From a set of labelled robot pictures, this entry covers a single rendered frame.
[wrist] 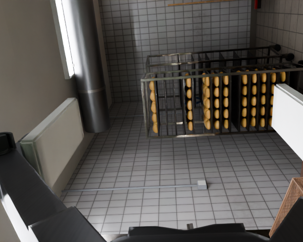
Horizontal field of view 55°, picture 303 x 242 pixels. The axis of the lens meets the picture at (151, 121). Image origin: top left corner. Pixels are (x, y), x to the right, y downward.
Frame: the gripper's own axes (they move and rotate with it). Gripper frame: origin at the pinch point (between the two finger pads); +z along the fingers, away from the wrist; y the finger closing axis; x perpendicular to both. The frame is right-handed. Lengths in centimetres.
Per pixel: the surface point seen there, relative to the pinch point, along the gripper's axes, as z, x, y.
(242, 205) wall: 188, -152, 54
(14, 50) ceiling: 193, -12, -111
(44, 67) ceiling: 237, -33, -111
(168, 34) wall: 502, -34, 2
